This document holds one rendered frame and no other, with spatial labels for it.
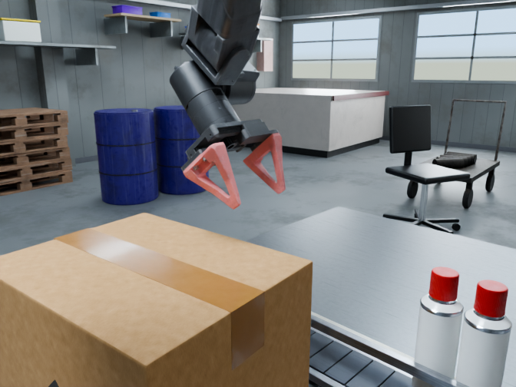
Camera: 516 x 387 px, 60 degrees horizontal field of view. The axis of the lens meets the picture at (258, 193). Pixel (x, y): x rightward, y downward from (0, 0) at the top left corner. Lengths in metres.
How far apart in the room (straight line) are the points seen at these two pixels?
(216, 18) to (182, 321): 0.33
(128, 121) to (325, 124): 3.46
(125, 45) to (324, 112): 3.23
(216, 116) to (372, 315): 0.59
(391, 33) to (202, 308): 8.94
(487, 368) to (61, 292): 0.48
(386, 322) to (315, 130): 6.30
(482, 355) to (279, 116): 7.06
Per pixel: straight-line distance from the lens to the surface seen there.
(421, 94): 9.02
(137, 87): 7.70
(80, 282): 0.50
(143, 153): 4.70
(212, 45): 0.58
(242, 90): 0.67
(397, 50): 9.20
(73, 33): 7.15
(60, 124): 5.88
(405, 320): 1.01
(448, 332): 0.63
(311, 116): 7.22
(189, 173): 0.57
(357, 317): 1.00
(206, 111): 0.59
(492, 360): 0.63
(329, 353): 0.79
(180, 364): 0.39
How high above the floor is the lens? 1.33
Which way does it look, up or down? 15 degrees down
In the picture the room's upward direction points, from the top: straight up
